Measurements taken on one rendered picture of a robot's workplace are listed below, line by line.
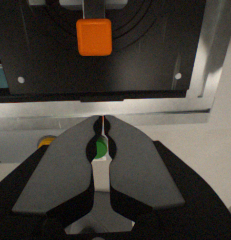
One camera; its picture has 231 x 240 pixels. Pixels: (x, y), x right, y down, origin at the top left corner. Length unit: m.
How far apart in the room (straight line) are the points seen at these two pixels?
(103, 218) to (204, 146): 0.32
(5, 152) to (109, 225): 0.29
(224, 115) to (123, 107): 0.28
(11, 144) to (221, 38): 0.34
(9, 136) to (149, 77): 0.23
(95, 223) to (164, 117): 0.32
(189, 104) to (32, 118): 0.24
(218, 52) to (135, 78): 0.11
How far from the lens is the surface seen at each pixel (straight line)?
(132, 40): 0.19
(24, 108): 0.27
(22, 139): 0.30
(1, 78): 0.28
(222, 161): 0.56
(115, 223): 0.48
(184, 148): 0.46
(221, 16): 0.26
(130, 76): 0.22
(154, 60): 0.22
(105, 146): 0.27
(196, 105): 0.28
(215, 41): 0.26
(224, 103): 0.44
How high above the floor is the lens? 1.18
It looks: 61 degrees down
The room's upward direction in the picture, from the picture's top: 173 degrees clockwise
